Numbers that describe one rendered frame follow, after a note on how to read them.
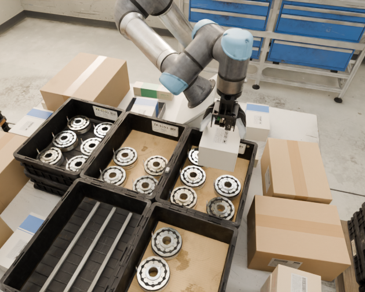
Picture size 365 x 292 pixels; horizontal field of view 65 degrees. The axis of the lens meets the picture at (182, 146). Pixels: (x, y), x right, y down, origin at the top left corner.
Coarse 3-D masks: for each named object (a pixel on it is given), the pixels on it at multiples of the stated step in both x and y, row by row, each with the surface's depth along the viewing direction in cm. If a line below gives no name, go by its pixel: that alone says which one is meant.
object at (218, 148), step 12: (204, 132) 91; (216, 132) 91; (228, 132) 92; (204, 144) 88; (216, 144) 88; (228, 144) 88; (204, 156) 90; (216, 156) 89; (228, 156) 87; (216, 168) 93; (228, 168) 91
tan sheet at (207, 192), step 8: (240, 160) 123; (248, 160) 123; (208, 168) 120; (240, 168) 121; (208, 176) 117; (216, 176) 117; (240, 176) 118; (176, 184) 114; (208, 184) 114; (240, 184) 115; (200, 192) 112; (208, 192) 112; (240, 192) 112; (168, 200) 109; (200, 200) 109; (208, 200) 109; (232, 200) 110; (200, 208) 107
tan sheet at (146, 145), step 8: (128, 136) 132; (136, 136) 132; (144, 136) 132; (152, 136) 133; (128, 144) 129; (136, 144) 129; (144, 144) 129; (152, 144) 129; (160, 144) 129; (168, 144) 129; (176, 144) 129; (144, 152) 126; (152, 152) 126; (160, 152) 126; (168, 152) 126; (112, 160) 122; (144, 160) 122; (168, 160) 123; (136, 168) 120; (128, 176) 117; (136, 176) 117; (128, 184) 114
